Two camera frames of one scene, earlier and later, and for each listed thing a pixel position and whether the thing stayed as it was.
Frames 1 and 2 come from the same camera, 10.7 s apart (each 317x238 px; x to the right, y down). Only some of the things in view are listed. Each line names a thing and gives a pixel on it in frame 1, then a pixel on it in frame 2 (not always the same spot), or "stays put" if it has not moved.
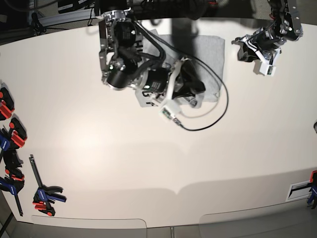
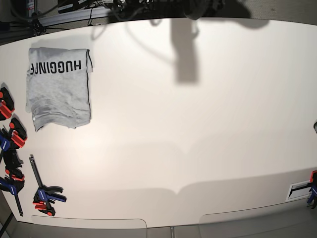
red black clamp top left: [7, 106] stays put
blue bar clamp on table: [46, 195] stays put
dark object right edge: [315, 127] stays put
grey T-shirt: [205, 54] -> [58, 91]
